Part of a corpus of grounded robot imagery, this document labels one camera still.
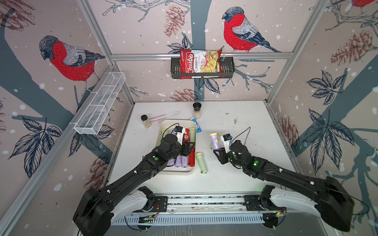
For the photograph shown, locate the black wall basket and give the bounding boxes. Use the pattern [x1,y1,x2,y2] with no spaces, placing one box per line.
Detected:
[171,57,235,79]

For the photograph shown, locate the short red flashlight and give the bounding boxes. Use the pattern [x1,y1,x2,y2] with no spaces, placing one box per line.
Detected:
[183,127,190,142]

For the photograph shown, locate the pink handled metal tongs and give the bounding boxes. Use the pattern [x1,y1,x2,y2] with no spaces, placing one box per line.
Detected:
[150,111,180,123]

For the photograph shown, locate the red cassava chips bag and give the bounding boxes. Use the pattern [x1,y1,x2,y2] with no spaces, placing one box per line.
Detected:
[180,49,222,74]

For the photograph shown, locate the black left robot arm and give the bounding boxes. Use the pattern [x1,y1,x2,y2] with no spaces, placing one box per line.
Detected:
[73,134,195,236]

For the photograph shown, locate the blue flashlight back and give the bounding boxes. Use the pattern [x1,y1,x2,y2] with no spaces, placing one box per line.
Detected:
[191,118,202,133]

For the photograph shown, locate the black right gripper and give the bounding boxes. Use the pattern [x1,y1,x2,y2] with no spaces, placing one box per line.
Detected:
[212,147,246,171]

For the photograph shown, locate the red flashlight back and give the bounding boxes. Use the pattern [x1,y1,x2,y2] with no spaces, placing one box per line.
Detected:
[188,147,195,167]

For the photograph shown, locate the green flashlight front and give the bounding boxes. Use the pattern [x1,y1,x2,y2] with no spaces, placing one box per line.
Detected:
[195,152,208,174]

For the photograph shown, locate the white wire mesh shelf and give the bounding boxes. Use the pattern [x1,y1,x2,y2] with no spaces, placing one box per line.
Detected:
[74,72,126,135]

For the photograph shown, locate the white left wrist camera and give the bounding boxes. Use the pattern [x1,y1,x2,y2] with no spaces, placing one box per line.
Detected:
[174,125,185,144]

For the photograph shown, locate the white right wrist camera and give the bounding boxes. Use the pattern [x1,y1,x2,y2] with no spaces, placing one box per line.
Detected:
[221,134,232,153]

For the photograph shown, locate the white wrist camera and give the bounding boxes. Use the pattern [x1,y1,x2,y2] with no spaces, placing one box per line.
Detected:
[221,134,232,153]
[174,125,185,144]

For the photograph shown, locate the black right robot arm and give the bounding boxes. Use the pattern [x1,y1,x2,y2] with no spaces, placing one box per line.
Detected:
[213,140,354,232]

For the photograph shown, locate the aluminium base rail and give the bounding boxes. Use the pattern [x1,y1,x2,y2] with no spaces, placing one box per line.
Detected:
[110,192,287,231]

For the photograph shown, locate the cream plastic storage tray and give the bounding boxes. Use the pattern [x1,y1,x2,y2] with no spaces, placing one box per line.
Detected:
[156,120,196,175]

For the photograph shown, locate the small spice jar black lid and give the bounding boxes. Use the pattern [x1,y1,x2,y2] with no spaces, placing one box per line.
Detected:
[141,115,152,128]

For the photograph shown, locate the large spice jar black lid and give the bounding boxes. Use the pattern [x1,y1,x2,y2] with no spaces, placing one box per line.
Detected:
[193,102,202,119]

